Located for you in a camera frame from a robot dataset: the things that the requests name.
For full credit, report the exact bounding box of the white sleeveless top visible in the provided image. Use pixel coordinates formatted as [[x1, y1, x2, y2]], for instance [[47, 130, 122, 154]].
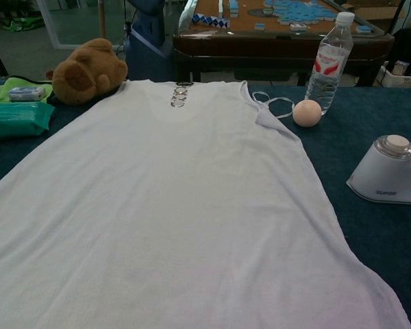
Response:
[[0, 79, 411, 329]]

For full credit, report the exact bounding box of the white handheld garment steamer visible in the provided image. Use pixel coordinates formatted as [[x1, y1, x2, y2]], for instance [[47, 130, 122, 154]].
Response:
[[345, 134, 411, 206]]

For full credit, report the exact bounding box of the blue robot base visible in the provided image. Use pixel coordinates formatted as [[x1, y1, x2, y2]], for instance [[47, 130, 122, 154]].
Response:
[[123, 0, 174, 82]]

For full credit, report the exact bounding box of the peach ball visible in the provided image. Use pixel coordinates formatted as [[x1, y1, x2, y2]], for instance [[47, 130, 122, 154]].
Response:
[[292, 100, 322, 128]]

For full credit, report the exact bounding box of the brown mahjong table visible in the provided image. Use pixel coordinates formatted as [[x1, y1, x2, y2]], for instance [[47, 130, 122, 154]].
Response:
[[173, 0, 395, 86]]

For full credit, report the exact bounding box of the blue white snake puzzle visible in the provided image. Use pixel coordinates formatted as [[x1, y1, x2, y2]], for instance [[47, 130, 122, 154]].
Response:
[[190, 12, 231, 29]]

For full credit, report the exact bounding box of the clear plastic water bottle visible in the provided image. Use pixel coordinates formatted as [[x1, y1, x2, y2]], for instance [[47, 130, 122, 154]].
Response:
[[304, 12, 356, 116]]

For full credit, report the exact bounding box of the brown plush toy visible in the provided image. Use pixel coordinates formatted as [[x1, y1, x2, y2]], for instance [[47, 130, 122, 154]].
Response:
[[45, 37, 129, 106]]

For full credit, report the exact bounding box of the dark blue table mat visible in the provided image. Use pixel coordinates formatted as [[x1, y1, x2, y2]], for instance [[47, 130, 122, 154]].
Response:
[[0, 77, 411, 329]]

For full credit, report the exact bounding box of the blue mahjong tile heap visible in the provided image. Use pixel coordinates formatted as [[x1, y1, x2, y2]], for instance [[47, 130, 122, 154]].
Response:
[[270, 0, 336, 23]]

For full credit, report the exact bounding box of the small blue white box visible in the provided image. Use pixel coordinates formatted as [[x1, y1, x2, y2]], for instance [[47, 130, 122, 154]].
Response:
[[8, 86, 46, 102]]

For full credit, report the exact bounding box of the teal wet wipes pack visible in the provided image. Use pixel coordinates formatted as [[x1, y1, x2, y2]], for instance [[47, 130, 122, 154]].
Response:
[[0, 101, 55, 142]]

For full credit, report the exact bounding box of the green folded cloth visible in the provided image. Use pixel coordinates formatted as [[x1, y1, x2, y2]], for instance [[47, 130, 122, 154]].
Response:
[[0, 75, 55, 105]]

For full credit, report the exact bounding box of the white plastic basket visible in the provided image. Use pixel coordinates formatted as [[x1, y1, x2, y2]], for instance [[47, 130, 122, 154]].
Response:
[[378, 60, 411, 88]]

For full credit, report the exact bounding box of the green bag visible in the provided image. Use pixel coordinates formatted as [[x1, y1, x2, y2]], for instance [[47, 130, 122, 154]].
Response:
[[1, 16, 44, 34]]

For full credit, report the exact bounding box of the glass panel with frame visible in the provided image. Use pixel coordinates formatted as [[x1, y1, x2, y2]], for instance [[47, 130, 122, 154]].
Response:
[[40, 0, 107, 49]]

